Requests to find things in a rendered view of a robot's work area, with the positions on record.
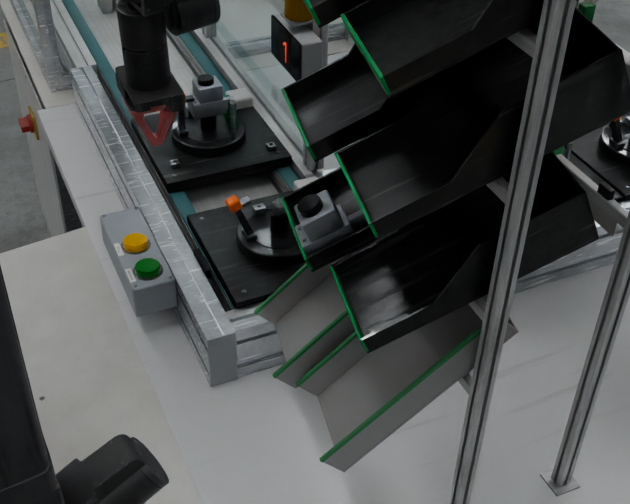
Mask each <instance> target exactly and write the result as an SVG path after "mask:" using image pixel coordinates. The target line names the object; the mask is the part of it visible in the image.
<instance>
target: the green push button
mask: <svg viewBox="0 0 630 504"><path fill-rule="evenodd" d="M160 271H161V267H160V263H159V261H157V260H156V259H153V258H144V259H141V260H140V261H138V262H137V263H136V264H135V273H136V275H137V276H139V277H141V278H152V277H155V276H157V275H158V274H159V273H160Z"/></svg>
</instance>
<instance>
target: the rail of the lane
mask: <svg viewBox="0 0 630 504"><path fill-rule="evenodd" d="M82 68H83V70H80V69H79V67H77V68H72V69H70V72H71V78H72V80H73V81H72V85H73V91H74V98H75V100H76V101H75V104H76V110H77V112H78V114H79V116H80V118H81V120H82V122H83V125H84V127H85V129H86V131H87V133H88V135H89V137H90V139H91V141H92V143H93V145H94V147H95V149H96V151H97V154H98V156H99V158H100V160H101V162H102V164H103V166H104V168H105V170H106V172H107V174H108V176H109V178H110V180H111V183H112V185H113V187H114V189H115V191H116V193H117V195H118V197H119V199H120V201H121V203H122V205H123V207H124V209H125V210H126V209H130V208H134V207H139V208H140V210H141V212H142V214H143V216H144V218H145V220H146V222H147V224H148V226H149V228H150V230H151V232H152V234H153V236H154V238H155V240H156V241H157V243H158V245H159V247H160V249H161V251H162V253H163V255H164V257H165V259H166V261H167V263H168V265H169V267H170V269H171V271H172V273H173V275H174V277H175V279H176V290H177V301H178V306H176V307H173V308H172V309H173V311H174V313H175V315H176V317H177V319H178V321H179V323H180V325H181V327H182V330H183V332H184V334H185V336H186V338H187V340H188V342H189V344H190V346H191V348H192V350H193V352H194V354H195V356H196V359H197V361H198V363H199V365H200V367H201V369H202V371H203V373H204V375H205V377H206V379H207V381H208V383H209V385H210V387H213V386H217V385H220V384H223V383H227V382H230V381H233V380H236V379H238V365H237V340H236V331H235V329H234V327H233V325H232V323H231V322H230V320H229V318H228V316H227V314H226V312H225V310H224V309H223V307H222V305H221V303H220V301H219V299H218V298H217V296H216V294H215V292H214V290H213V288H212V287H211V285H210V283H209V281H208V279H209V278H211V269H210V267H209V266H208V264H207V262H206V260H205V258H204V257H203V255H202V253H201V251H200V249H199V248H197V249H194V254H193V252H192V250H191V248H190V246H189V244H188V243H187V241H186V239H185V237H184V235H183V233H182V232H181V230H180V228H179V226H178V224H177V222H176V220H175V219H174V217H173V215H172V213H171V211H170V209H169V208H168V206H167V204H166V202H165V200H164V198H163V197H162V195H161V193H160V191H159V189H158V187H157V186H156V184H155V182H154V180H153V178H152V176H151V175H150V173H149V171H148V169H147V167H146V165H145V164H144V162H143V160H142V158H141V156H140V154H139V153H138V151H137V149H136V147H135V145H134V143H133V141H132V140H131V138H130V136H129V134H128V132H127V130H126V129H125V127H124V125H123V123H122V121H121V119H120V118H119V116H118V114H117V112H116V110H115V108H114V107H113V105H112V103H111V101H110V99H109V97H108V96H107V94H106V92H105V90H104V88H103V86H102V85H101V83H100V81H99V79H98V77H97V75H96V74H95V72H94V70H93V68H92V66H91V65H89V66H83V67H82Z"/></svg>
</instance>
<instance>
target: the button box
mask: <svg viewBox="0 0 630 504"><path fill-rule="evenodd" d="M100 222H101V229H102V236H103V242H104V244H105V247H106V249H107V251H108V253H109V256H110V258H111V260H112V263H113V265H114V267H115V270H116V272H117V274H118V276H119V279H120V281H121V283H122V286H123V288H124V290H125V292H126V295H127V297H128V299H129V302H130V304H131V306H132V309H133V311H134V313H135V315H136V317H140V316H143V315H147V314H151V313H154V312H158V311H162V310H165V309H169V308H173V307H176V306H178V301H177V290H176V279H175V277H174V275H173V273H172V271H171V269H170V267H169V265H168V263H167V261H166V259H165V257H164V255H163V253H162V251H161V249H160V247H159V245H158V243H157V241H156V240H155V238H154V236H153V234H152V232H151V230H150V228H149V226H148V224H147V222H146V220H145V218H144V216H143V214H142V212H141V210H140V208H139V207H134V208H130V209H126V210H121V211H117V212H113V213H108V214H104V215H101V216H100ZM132 233H141V234H144V235H145V236H146V237H147V238H148V246H147V248H146V249H144V250H142V251H140V252H129V251H127V250H125V248H124V246H123V239H124V238H125V237H126V236H127V235H129V234H132ZM144 258H153V259H156V260H157V261H159V263H160V267H161V271H160V273H159V274H158V275H157V276H155V277H152V278H141V277H139V276H137V275H136V273H135V264H136V263H137V262H138V261H140V260H141V259H144Z"/></svg>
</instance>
